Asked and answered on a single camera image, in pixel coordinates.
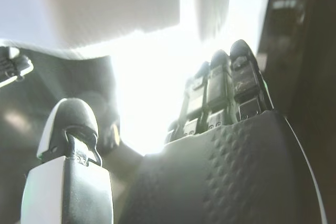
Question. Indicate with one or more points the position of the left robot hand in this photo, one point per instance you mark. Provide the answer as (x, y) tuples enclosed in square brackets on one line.
[(210, 176)]

